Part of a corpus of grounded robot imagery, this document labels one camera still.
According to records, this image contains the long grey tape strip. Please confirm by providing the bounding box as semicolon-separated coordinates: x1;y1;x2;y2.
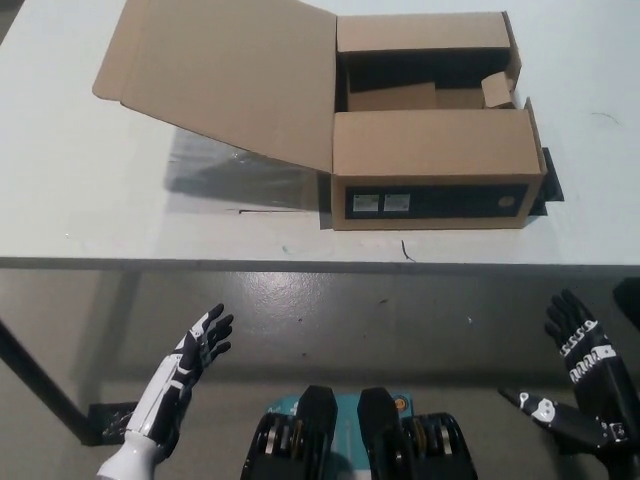
317;172;334;231

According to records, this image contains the flat cardboard insert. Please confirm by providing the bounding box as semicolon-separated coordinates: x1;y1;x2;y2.
346;82;486;113

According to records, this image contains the black rounded object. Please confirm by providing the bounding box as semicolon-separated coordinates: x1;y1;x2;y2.
613;277;640;321

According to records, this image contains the small folded cardboard insert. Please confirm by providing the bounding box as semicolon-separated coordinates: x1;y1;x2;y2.
480;71;517;110

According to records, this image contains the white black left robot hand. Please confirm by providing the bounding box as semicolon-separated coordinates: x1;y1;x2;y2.
123;303;235;452

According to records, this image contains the black floor tape patch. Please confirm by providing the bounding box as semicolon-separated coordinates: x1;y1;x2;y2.
87;399;141;446

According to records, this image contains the clear plastic sheet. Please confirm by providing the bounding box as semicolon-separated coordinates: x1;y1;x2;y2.
164;124;332;226

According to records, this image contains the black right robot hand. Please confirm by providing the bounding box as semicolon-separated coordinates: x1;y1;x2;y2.
498;288;635;452

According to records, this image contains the brown cardboard storage box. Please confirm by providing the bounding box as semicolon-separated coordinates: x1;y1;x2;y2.
91;0;549;232

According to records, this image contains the black metal table leg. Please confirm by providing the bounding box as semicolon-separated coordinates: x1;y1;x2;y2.
0;317;101;446

